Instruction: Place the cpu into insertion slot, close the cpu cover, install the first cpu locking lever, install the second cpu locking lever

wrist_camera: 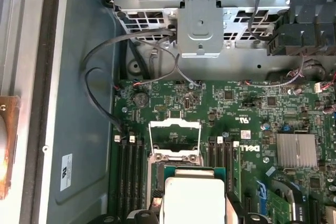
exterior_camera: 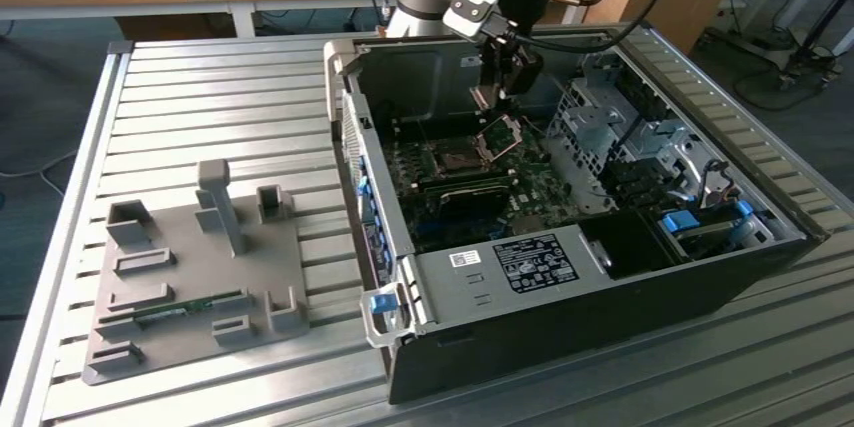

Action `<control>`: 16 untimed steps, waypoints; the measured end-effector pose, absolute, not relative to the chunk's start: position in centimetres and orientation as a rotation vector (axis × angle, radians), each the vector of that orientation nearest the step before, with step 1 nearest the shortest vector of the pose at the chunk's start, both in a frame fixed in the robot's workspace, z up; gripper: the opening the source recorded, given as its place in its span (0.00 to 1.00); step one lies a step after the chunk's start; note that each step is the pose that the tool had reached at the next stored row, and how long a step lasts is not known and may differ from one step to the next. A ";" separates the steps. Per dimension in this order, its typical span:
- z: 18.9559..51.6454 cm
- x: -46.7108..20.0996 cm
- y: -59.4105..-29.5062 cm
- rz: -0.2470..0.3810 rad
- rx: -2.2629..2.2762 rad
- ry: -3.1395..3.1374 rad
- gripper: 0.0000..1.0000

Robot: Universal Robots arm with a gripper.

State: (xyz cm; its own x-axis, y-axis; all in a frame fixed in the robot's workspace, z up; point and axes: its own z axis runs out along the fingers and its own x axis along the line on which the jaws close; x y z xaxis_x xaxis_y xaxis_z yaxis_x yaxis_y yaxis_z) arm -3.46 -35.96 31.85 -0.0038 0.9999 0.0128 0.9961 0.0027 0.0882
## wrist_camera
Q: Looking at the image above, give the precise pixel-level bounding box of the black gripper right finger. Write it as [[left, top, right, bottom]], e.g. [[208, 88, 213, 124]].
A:
[[225, 195, 266, 224]]

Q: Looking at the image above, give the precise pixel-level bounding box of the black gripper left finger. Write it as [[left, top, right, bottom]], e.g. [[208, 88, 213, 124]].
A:
[[89, 189, 165, 224]]

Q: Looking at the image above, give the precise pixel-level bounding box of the silver CPU chip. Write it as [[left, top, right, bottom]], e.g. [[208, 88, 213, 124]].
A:
[[162, 166, 226, 224]]

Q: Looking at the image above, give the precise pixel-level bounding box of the metal socket cover frame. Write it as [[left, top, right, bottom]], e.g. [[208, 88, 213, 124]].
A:
[[148, 118, 203, 163]]

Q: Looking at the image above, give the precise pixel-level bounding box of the CPU socket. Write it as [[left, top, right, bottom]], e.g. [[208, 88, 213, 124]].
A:
[[148, 153, 229, 224]]

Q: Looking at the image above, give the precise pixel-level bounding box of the installed RAM stick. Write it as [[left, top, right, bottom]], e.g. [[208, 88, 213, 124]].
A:
[[232, 141, 242, 201]]

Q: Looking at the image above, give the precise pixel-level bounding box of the silver chipset heatsink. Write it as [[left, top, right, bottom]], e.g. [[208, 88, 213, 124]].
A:
[[277, 133, 318, 168]]

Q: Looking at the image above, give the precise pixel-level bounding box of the open black PC case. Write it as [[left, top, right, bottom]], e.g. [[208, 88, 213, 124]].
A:
[[0, 0, 336, 224]]

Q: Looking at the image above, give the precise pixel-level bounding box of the silver coin cell battery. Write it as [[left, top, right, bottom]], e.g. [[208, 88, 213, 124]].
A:
[[132, 92, 149, 108]]

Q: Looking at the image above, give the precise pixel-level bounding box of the green motherboard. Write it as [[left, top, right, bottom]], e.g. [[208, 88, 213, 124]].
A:
[[107, 78, 336, 224]]

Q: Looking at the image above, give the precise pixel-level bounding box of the silver metal drive cage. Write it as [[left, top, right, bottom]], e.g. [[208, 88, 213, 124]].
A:
[[112, 0, 336, 80]]

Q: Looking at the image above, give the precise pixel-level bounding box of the black looped cable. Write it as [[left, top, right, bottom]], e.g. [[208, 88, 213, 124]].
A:
[[81, 28, 175, 133]]

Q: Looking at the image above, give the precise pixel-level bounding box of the black plastic bracket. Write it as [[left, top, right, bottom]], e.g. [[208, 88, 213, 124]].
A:
[[266, 0, 336, 57]]

